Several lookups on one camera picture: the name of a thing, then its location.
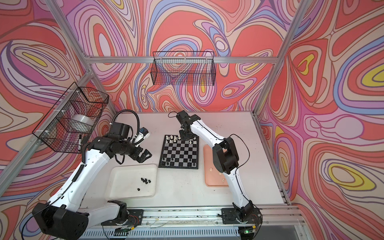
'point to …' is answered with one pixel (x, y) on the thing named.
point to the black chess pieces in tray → (144, 181)
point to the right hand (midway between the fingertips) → (189, 139)
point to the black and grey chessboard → (178, 153)
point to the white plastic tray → (131, 182)
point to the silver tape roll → (81, 122)
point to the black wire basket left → (53, 130)
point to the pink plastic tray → (213, 177)
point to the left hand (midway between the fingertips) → (145, 148)
